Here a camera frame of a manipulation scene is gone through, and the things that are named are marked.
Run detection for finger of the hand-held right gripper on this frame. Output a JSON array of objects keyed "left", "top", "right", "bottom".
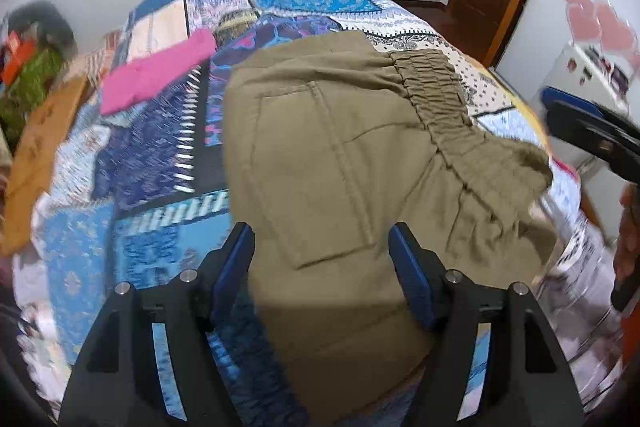
[
  {"left": 547, "top": 104, "right": 640, "bottom": 184},
  {"left": 541, "top": 87, "right": 640, "bottom": 135}
]

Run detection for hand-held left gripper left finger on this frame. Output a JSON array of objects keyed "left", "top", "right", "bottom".
[{"left": 59, "top": 222, "right": 256, "bottom": 427}]

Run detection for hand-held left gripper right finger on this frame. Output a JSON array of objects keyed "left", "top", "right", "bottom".
[{"left": 389, "top": 222, "right": 586, "bottom": 427}]

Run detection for khaki pants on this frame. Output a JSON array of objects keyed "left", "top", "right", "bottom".
[{"left": 222, "top": 31, "right": 561, "bottom": 423}]

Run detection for person's right hand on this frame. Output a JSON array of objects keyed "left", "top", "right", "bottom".
[{"left": 614, "top": 184, "right": 640, "bottom": 280}]

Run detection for white cabinet with stickers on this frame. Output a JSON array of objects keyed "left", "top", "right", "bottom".
[{"left": 530, "top": 42, "right": 640, "bottom": 178}]

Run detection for blue patchwork bedspread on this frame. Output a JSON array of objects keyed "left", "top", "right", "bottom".
[{"left": 15, "top": 0, "right": 621, "bottom": 427}]

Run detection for white bed sheet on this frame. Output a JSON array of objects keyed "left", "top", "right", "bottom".
[{"left": 12, "top": 252, "right": 76, "bottom": 388}]

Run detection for pink folded cloth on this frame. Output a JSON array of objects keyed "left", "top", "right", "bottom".
[{"left": 100, "top": 29, "right": 217, "bottom": 116}]

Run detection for wooden lap desk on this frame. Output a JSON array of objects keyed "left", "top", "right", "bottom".
[{"left": 0, "top": 77, "right": 88, "bottom": 255}]

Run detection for orange box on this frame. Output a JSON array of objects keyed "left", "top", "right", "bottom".
[{"left": 0, "top": 32, "right": 26, "bottom": 82}]

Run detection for grey plush pillow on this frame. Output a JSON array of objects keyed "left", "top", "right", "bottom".
[{"left": 10, "top": 0, "right": 78, "bottom": 58}]

